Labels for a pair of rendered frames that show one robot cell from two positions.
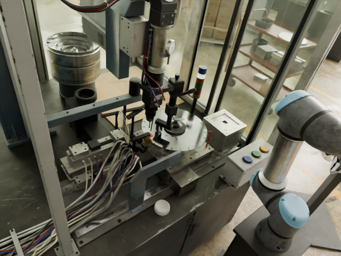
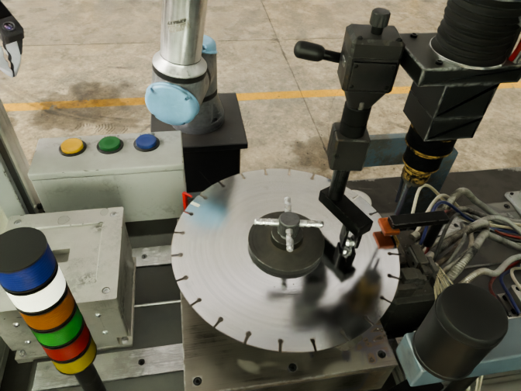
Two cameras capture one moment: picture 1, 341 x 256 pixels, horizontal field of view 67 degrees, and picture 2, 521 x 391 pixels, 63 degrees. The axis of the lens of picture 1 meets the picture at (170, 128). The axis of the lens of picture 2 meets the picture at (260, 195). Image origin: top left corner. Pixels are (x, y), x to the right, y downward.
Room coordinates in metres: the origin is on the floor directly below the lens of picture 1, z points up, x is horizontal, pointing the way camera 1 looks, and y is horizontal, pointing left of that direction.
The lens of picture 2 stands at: (1.37, 0.16, 1.44)
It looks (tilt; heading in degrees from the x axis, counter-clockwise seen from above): 45 degrees down; 212
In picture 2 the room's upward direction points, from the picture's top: 4 degrees clockwise
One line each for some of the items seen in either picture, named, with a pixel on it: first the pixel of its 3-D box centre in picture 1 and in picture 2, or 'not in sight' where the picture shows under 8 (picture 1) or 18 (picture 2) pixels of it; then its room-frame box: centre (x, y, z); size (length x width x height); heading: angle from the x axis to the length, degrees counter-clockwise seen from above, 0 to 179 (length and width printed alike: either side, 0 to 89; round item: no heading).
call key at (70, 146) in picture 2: (264, 149); (72, 148); (1.03, -0.50, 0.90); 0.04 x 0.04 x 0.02
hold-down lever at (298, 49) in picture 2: (184, 90); (331, 60); (0.94, -0.03, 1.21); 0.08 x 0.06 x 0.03; 135
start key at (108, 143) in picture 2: (256, 154); (110, 146); (0.98, -0.45, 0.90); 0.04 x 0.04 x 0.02
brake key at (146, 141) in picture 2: (247, 159); (146, 143); (0.93, -0.40, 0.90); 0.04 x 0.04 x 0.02
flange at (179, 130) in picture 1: (175, 125); (286, 237); (1.01, -0.02, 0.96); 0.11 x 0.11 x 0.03
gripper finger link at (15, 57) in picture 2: (340, 170); (9, 53); (0.93, -0.83, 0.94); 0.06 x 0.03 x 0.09; 84
